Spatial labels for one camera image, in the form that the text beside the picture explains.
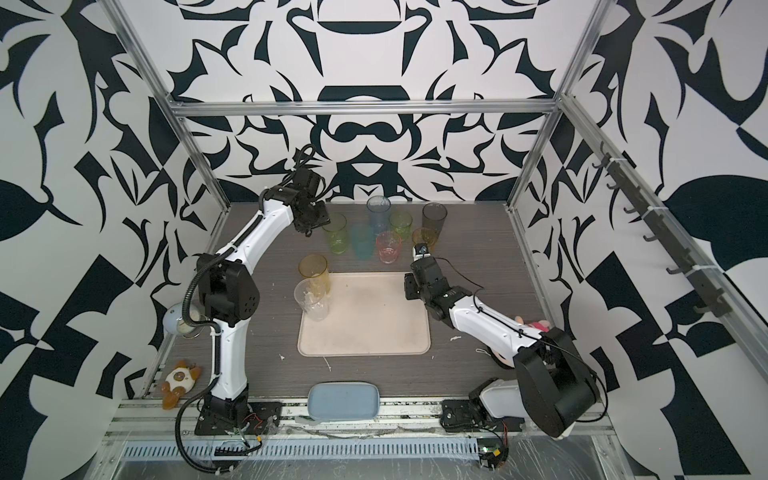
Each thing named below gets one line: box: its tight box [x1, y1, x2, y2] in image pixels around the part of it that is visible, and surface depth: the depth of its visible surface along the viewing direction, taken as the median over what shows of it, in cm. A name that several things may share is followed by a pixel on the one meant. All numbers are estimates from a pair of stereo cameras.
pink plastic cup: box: [376, 231, 402, 265], surface depth 104 cm
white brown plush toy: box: [162, 359, 202, 410], surface depth 79 cm
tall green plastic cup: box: [322, 212, 347, 255], surface depth 100 cm
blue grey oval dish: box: [307, 382, 380, 421], surface depth 76 cm
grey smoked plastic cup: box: [422, 202, 448, 235], surface depth 103 cm
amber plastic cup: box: [298, 254, 330, 297], surface depth 88 cm
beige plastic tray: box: [297, 272, 431, 357], surface depth 91 cm
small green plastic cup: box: [389, 211, 413, 241], surface depth 107 cm
